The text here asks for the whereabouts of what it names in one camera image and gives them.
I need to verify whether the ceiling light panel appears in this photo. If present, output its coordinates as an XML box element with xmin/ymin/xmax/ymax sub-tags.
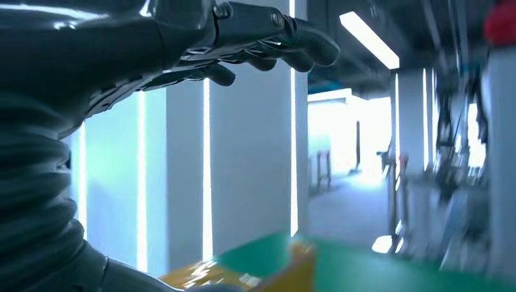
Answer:
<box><xmin>339</xmin><ymin>11</ymin><xmax>400</xmax><ymax>71</ymax></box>

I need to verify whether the yellow taped cardboard box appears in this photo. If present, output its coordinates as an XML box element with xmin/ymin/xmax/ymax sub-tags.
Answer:
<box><xmin>160</xmin><ymin>241</ymin><xmax>316</xmax><ymax>292</ymax></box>

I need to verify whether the red round button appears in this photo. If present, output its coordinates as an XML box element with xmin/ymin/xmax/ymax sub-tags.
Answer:
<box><xmin>483</xmin><ymin>0</ymin><xmax>516</xmax><ymax>48</ymax></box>

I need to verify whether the white robot lift machine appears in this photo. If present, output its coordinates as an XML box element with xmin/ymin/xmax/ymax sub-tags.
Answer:
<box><xmin>481</xmin><ymin>46</ymin><xmax>516</xmax><ymax>280</ymax></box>

